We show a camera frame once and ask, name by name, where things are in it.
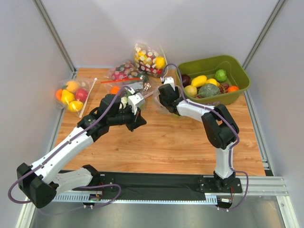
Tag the yellow fake mango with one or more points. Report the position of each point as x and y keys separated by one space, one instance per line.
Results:
x=199 y=81

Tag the dark red fake apple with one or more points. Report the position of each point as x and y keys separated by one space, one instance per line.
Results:
x=186 y=80

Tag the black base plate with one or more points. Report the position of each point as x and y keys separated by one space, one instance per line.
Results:
x=173 y=185

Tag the polka dot zip bag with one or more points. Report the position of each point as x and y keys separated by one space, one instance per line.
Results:
x=125 y=70

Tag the pale yellow fake pear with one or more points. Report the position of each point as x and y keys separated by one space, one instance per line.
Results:
x=191 y=91

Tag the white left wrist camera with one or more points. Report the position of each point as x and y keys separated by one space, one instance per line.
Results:
x=136 y=101

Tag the fake purple grapes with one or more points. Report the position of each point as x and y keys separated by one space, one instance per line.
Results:
x=223 y=88

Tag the green fake custard apple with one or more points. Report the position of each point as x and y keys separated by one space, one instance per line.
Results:
x=220 y=75

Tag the clear vegetable zip bag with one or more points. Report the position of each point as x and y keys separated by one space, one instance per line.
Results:
x=130 y=87

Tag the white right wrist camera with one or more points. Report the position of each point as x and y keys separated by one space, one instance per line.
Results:
x=168 y=81

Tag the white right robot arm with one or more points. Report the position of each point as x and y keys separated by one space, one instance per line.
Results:
x=221 y=129

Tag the clear fruit bag left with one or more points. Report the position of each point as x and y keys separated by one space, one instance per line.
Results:
x=73 y=95

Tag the white fake radish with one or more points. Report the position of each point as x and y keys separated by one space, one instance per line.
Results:
x=124 y=102

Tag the fake netted melon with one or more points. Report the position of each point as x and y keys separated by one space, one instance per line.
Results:
x=208 y=90

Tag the aluminium cable rail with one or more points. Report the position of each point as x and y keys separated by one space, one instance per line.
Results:
x=90 y=198

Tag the green plastic tub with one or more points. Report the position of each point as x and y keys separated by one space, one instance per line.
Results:
x=236 y=75

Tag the polka dot drawstring bag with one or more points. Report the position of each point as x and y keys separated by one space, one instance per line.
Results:
x=150 y=60

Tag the fake orange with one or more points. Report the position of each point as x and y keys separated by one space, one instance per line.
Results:
x=232 y=88

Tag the orange fake persimmon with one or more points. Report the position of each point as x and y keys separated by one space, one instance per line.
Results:
x=114 y=90

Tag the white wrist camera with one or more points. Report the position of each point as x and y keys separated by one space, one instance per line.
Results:
x=136 y=101
x=168 y=81

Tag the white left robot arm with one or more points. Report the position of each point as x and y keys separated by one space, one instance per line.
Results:
x=42 y=181

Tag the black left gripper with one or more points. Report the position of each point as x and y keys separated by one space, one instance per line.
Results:
x=133 y=119

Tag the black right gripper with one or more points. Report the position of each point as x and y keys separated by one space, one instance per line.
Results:
x=164 y=101

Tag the yellow fake lemon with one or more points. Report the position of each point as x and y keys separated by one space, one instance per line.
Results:
x=212 y=81

